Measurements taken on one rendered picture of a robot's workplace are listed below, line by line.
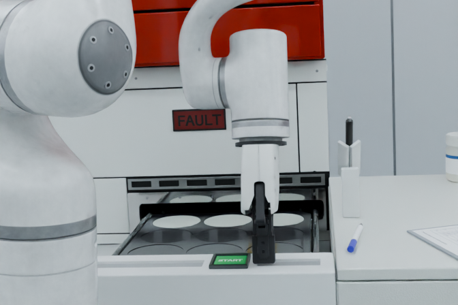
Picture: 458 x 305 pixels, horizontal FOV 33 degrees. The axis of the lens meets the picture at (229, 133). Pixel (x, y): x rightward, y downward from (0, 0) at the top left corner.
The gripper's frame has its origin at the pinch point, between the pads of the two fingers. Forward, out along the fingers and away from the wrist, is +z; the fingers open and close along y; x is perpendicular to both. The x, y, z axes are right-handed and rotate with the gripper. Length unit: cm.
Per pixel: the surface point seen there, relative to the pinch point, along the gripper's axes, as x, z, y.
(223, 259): -6.1, 1.5, -1.0
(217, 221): -13.0, -1.8, -47.3
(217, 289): -6.4, 5.1, 3.3
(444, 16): 59, -74, -196
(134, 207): -33, -5, -57
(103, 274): -22.8, 2.9, 3.3
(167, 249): -20.0, 2.2, -28.8
